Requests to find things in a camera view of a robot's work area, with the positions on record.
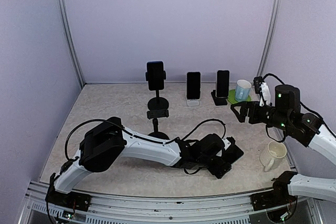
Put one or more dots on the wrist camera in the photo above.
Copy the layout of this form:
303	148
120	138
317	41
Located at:
262	89
229	141

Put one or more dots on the black round-base stand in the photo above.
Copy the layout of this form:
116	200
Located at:
154	115
157	102

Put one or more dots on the light blue mug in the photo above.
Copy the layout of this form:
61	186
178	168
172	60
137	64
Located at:
242	90

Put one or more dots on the green saucer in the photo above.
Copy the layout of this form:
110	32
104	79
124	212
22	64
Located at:
231	97

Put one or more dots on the left aluminium frame post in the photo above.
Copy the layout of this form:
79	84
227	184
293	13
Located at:
70	42

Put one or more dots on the right aluminium frame post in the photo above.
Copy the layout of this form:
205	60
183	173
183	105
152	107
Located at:
269	37

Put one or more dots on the white folding phone stand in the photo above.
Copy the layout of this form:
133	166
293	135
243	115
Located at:
193	102

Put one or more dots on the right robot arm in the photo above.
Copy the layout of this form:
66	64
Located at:
308	129

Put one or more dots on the teal phone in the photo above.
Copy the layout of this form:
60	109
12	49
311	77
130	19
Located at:
232	154

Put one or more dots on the blue phone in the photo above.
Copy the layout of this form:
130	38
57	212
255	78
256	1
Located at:
155	75

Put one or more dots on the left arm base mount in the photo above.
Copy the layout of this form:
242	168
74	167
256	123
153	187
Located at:
71	200

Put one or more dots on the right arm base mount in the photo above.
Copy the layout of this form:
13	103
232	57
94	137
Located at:
270	195

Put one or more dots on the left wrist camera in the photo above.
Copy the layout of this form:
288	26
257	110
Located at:
229	141

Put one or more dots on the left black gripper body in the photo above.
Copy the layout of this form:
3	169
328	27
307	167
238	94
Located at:
215	170

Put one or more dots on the aluminium frame post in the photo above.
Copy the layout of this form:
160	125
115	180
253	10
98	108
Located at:
269	37
70	42

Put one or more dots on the cream ceramic mug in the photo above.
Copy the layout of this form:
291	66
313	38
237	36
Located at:
272	155

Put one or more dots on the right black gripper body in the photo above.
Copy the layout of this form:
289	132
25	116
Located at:
256	117

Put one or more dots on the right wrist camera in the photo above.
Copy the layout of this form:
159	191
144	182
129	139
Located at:
262	89

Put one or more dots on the black folding phone stand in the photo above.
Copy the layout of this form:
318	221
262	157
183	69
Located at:
218	101

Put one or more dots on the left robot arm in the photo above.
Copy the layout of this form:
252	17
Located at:
109	140

